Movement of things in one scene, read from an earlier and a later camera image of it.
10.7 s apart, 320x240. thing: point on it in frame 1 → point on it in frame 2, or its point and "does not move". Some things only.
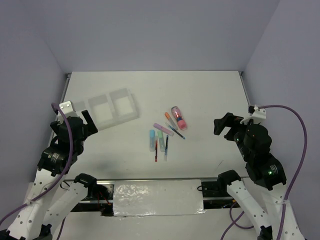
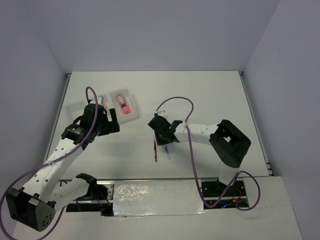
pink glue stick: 182,123 → 126,109
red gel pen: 156,157 does not move
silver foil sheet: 160,197 does not move
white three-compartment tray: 110,108 does not move
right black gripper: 228,119 → 160,141
